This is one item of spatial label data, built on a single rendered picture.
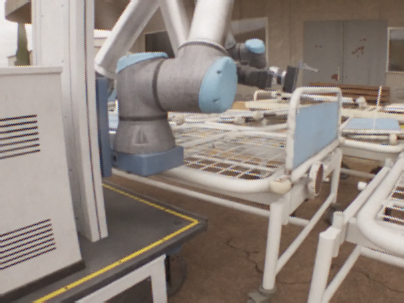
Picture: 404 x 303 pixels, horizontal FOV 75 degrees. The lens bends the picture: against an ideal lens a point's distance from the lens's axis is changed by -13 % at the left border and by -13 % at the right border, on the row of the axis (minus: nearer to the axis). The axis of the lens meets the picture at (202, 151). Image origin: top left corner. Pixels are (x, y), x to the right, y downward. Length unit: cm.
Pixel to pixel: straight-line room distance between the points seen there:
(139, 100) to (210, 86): 21
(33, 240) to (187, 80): 53
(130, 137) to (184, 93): 20
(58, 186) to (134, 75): 35
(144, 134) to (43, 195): 31
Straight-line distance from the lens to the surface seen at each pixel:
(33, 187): 72
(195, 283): 129
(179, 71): 77
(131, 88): 84
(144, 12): 132
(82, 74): 87
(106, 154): 93
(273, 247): 93
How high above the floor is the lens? 80
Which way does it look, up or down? 13 degrees down
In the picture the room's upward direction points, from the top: straight up
